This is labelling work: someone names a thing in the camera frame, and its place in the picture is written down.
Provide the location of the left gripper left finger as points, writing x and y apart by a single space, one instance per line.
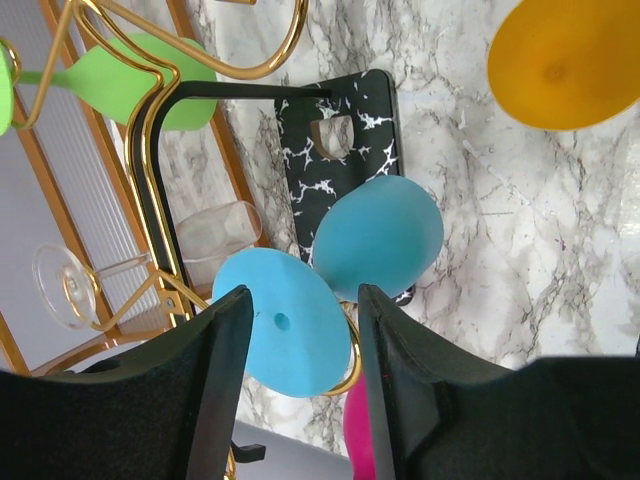
162 410

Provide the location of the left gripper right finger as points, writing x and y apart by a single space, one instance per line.
440 412

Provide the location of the pink plastic wine glass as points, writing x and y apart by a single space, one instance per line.
357 432

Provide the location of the clear short wine glass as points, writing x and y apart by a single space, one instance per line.
69 288

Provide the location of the blue plastic wine glass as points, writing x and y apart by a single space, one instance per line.
387 232

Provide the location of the green plastic wine glass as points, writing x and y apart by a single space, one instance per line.
113 88

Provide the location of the yellow plastic wine glass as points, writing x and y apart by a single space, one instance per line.
566 65

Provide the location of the orange wooden shelf rack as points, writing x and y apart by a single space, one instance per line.
109 205

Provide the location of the gold wine glass rack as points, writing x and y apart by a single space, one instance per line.
83 155

